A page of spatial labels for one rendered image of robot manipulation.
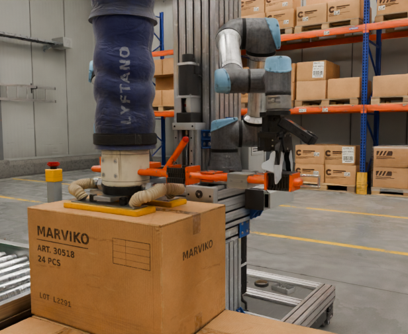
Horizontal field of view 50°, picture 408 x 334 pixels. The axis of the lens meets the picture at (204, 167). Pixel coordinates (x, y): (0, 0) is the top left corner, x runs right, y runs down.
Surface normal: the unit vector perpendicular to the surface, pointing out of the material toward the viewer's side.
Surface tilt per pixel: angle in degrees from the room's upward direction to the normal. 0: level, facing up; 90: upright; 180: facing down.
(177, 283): 90
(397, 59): 90
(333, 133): 90
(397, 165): 90
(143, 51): 77
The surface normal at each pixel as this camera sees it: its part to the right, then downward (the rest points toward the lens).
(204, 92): -0.55, 0.08
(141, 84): 0.66, -0.30
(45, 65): 0.83, 0.04
